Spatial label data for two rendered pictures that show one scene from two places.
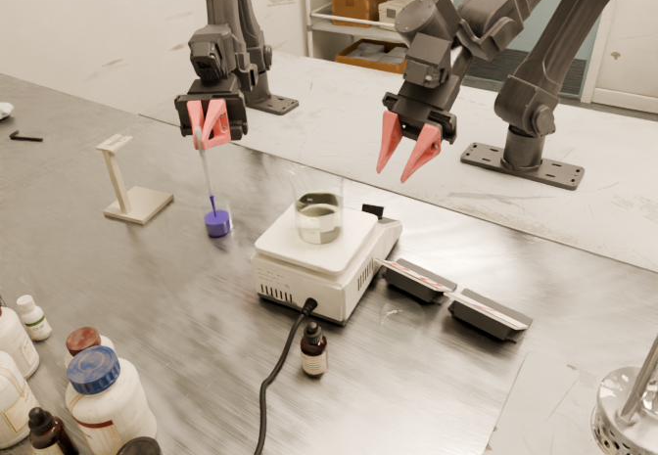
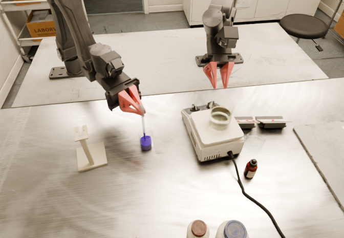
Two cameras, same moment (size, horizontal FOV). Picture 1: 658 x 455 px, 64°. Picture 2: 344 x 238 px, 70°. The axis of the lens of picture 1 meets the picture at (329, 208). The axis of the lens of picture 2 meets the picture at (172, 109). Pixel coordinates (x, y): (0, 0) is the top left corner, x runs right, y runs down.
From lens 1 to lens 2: 0.51 m
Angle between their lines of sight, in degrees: 34
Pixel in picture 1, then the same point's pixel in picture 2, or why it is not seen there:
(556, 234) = (255, 82)
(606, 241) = (269, 78)
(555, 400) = (314, 137)
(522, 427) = (316, 151)
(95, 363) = (236, 229)
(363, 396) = (272, 172)
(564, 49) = not seen: hidden behind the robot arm
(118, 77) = not seen: outside the picture
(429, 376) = (279, 152)
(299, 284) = (224, 148)
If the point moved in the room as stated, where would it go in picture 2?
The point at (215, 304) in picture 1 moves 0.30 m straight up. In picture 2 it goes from (189, 176) to (196, 95)
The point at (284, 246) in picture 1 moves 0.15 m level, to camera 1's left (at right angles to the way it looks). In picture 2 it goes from (214, 137) to (173, 171)
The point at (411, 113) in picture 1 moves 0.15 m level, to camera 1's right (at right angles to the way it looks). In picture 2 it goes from (221, 59) to (251, 41)
